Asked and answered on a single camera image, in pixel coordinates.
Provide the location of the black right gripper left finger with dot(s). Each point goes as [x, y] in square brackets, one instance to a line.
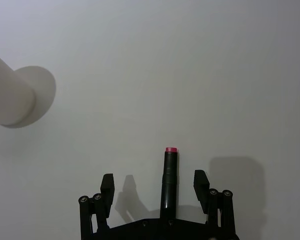
[107, 190]

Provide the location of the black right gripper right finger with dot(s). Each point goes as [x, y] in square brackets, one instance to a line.
[201, 186]

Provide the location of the black tube with pink cap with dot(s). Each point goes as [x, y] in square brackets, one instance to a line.
[170, 182]

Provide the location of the white table cloth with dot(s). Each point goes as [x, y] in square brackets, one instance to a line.
[165, 75]

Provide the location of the cream vacuum bottle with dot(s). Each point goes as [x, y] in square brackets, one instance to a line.
[10, 97]

